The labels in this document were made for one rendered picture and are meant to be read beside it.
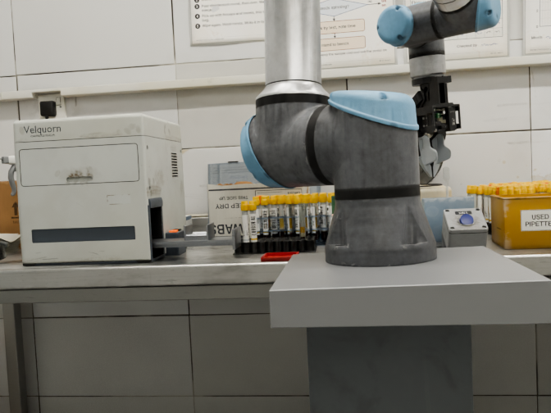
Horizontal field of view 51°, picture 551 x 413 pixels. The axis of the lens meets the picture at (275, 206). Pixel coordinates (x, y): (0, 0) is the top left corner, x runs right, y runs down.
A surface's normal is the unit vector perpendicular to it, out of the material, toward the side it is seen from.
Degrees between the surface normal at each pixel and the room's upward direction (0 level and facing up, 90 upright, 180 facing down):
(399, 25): 93
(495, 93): 90
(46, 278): 90
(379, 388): 90
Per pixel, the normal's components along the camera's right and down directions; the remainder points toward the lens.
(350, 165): -0.69, 0.07
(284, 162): -0.57, 0.43
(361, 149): -0.48, 0.07
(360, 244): -0.51, -0.24
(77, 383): -0.11, 0.06
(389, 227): 0.04, -0.26
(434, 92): -0.92, 0.13
